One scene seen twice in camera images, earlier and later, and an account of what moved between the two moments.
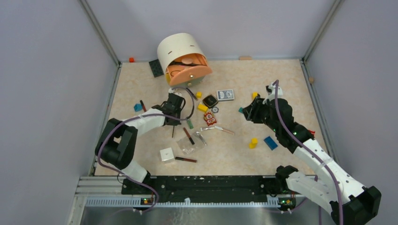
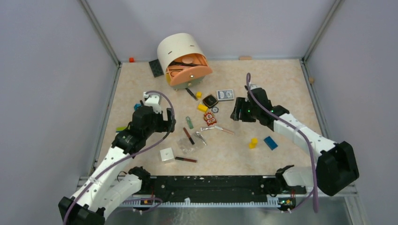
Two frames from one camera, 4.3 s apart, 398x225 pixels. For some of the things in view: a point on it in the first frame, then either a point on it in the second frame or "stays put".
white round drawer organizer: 183,57 stays put
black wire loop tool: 171,74 stays put
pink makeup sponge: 187,61 stays put
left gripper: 174,123 to 164,124
